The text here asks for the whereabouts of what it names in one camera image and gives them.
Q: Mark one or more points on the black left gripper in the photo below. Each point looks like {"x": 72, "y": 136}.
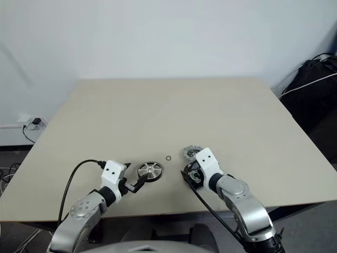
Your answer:
{"x": 126, "y": 185}

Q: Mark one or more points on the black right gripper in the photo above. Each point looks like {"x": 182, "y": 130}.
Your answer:
{"x": 196, "y": 175}

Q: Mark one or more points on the silver metal wheel disc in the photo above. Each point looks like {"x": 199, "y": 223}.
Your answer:
{"x": 150, "y": 171}

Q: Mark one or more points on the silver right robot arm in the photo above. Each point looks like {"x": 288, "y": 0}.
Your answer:
{"x": 247, "y": 208}

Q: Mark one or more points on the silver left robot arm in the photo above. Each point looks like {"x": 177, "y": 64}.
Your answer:
{"x": 79, "y": 210}

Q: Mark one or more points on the grey robot torso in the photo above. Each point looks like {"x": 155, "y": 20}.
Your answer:
{"x": 147, "y": 249}

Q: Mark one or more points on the black power adapter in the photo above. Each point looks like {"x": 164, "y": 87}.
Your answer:
{"x": 36, "y": 121}

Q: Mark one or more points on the black bag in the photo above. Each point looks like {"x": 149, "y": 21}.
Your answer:
{"x": 316, "y": 105}

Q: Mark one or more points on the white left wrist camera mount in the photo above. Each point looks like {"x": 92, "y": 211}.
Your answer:
{"x": 113, "y": 174}

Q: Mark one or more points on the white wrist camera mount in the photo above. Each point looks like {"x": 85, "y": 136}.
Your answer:
{"x": 113, "y": 174}
{"x": 206, "y": 160}

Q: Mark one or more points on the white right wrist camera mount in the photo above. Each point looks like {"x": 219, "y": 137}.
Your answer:
{"x": 206, "y": 160}

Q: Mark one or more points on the white wall power strip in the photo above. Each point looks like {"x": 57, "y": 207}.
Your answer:
{"x": 25, "y": 118}

